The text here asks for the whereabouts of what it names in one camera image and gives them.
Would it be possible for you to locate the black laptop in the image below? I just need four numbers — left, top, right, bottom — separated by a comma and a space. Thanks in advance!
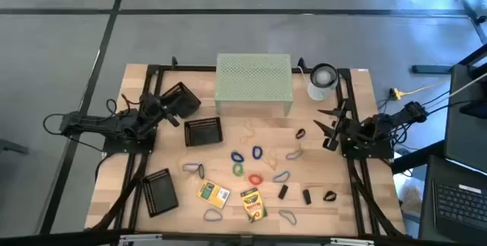
418, 154, 487, 246

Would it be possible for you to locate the small black mesh basket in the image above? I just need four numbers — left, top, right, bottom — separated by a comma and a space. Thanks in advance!
161, 81, 202, 120
183, 116, 224, 148

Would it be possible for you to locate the black diagonal desk leg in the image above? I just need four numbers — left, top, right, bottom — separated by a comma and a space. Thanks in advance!
390, 139, 446, 175

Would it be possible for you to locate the green perforated metal shelf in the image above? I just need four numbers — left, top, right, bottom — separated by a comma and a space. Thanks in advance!
214, 53, 294, 117

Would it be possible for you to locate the flat black mesh tray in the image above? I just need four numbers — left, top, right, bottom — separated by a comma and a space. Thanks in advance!
141, 168, 180, 219

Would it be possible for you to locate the black stand foot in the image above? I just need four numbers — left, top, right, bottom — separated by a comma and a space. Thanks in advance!
410, 64, 454, 75

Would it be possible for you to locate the black rig crossbar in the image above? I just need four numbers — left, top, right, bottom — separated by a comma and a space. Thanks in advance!
0, 228, 487, 246

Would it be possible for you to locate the grey chair leg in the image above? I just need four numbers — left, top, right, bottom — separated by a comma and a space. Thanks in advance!
0, 138, 30, 156

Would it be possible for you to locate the crayon box green back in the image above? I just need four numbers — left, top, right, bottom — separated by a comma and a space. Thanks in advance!
196, 179, 231, 209

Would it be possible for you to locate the crayon box yellow front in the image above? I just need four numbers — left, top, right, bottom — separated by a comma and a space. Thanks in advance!
240, 187, 269, 223

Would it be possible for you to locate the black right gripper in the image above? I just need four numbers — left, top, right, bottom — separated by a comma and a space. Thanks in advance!
313, 100, 352, 152

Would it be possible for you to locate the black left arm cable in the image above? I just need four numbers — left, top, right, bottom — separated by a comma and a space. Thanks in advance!
42, 112, 106, 152

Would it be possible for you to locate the white fan cable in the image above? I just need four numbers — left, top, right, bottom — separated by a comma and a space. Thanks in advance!
297, 65, 311, 88

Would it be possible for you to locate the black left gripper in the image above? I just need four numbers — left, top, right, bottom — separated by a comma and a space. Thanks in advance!
143, 92, 183, 128

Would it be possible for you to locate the yellow rubber band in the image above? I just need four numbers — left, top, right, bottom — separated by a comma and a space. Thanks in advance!
262, 147, 279, 171
238, 118, 256, 145

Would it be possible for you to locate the black side desk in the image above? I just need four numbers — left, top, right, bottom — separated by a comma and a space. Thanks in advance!
443, 43, 487, 174

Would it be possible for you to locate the yellow extension cord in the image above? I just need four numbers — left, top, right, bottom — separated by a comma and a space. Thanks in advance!
388, 80, 452, 101

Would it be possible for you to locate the grey hair tie front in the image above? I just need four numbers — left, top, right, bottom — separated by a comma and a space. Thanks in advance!
202, 208, 224, 223

